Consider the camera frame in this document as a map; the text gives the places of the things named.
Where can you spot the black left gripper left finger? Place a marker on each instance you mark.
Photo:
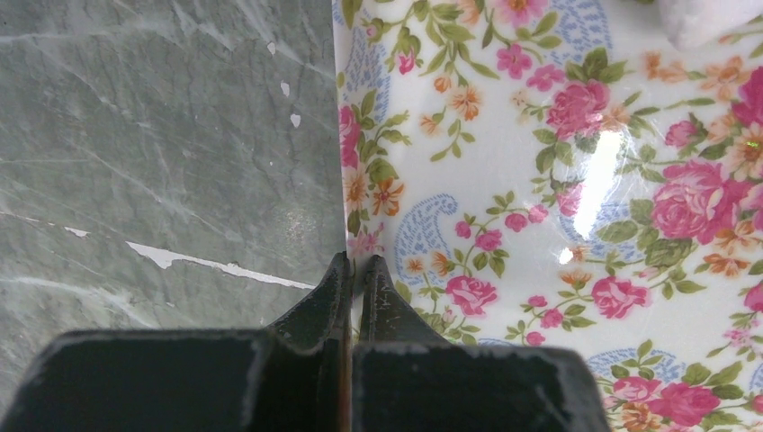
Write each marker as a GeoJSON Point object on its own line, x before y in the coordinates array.
{"type": "Point", "coordinates": [291, 375]}

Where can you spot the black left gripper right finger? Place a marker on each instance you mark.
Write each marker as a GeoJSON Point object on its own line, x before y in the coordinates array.
{"type": "Point", "coordinates": [406, 377]}

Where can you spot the floral print tray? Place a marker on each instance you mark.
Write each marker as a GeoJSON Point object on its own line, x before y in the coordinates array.
{"type": "Point", "coordinates": [558, 174]}

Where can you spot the white dough lump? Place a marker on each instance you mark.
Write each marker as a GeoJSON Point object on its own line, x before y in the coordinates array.
{"type": "Point", "coordinates": [689, 24]}

